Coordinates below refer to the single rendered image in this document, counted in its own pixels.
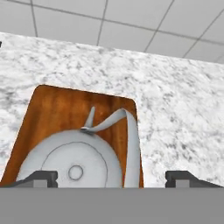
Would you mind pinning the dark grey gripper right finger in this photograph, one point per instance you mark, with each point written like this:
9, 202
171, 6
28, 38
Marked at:
180, 176

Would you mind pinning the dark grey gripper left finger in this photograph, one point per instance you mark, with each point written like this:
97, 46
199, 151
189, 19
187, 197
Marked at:
43, 176

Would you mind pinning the white kettle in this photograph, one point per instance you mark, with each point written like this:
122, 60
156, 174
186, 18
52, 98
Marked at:
73, 157

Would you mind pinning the brown wooden tray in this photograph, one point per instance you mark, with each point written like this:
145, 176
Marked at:
61, 110

